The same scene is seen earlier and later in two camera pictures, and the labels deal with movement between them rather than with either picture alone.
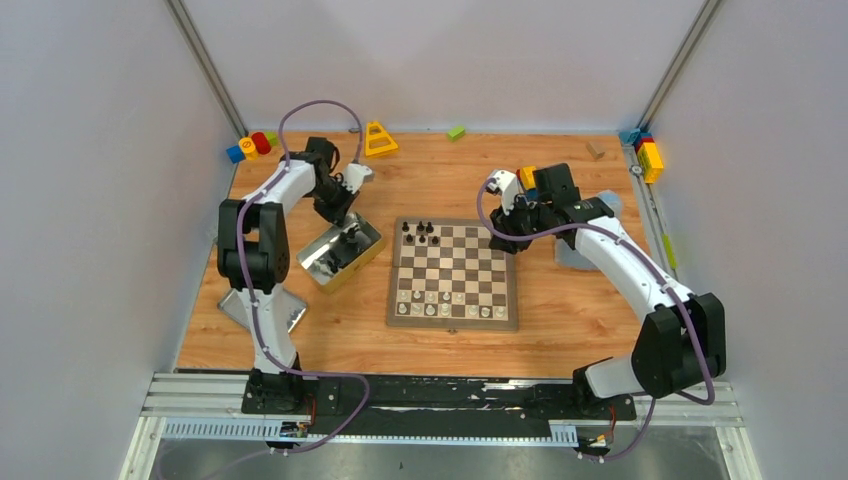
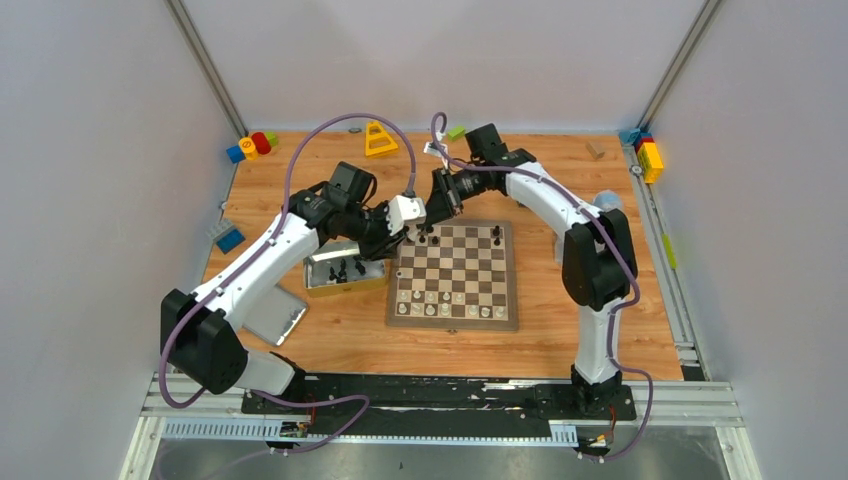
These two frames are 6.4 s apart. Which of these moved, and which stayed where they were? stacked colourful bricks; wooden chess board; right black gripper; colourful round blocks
Moved: right black gripper
Stayed: stacked colourful bricks; wooden chess board; colourful round blocks
